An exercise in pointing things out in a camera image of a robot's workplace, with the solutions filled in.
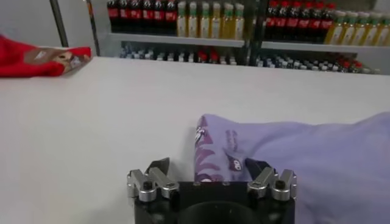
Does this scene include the shelf with bottles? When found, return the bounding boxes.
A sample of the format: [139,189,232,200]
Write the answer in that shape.
[252,0,390,75]

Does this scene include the yellow tea bottle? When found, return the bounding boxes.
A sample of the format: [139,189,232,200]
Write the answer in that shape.
[233,3,245,40]
[199,1,211,39]
[350,12,369,46]
[375,13,390,47]
[362,12,381,46]
[338,11,358,46]
[325,10,347,45]
[210,2,222,39]
[187,1,199,38]
[222,2,234,40]
[177,0,188,38]

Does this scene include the open beverage cooler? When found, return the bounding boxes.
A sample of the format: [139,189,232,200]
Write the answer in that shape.
[82,0,260,66]

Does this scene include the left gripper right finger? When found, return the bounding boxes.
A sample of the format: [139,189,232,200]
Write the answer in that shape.
[245,158,298,203]

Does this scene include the red T-shirt bear print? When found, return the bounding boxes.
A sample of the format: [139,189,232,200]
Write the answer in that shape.
[0,33,92,79]

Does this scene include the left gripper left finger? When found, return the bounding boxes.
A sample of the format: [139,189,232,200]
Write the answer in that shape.
[126,157,180,203]

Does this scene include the purple T-shirt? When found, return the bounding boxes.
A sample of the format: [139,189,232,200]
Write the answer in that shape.
[193,111,390,224]

